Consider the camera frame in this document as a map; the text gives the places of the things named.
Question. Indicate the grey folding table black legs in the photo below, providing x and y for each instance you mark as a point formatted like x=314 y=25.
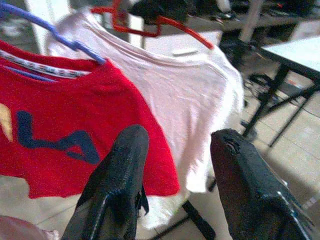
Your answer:
x=295 y=52

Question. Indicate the steel clothes rack black frame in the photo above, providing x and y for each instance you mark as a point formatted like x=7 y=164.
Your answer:
x=200 y=222

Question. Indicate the pale white t-shirt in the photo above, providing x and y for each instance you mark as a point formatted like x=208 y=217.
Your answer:
x=180 y=90

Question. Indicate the red plastic hanger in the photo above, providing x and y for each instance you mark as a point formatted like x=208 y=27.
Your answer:
x=190 y=32

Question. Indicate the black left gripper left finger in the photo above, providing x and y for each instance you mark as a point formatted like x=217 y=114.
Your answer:
x=120 y=175

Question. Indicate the purple plastic hanger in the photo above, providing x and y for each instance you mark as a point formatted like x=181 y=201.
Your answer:
x=87 y=51

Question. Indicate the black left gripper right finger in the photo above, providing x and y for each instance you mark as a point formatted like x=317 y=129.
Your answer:
x=245 y=190

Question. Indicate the red FILA t-shirt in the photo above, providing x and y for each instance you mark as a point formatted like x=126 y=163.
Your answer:
x=62 y=87

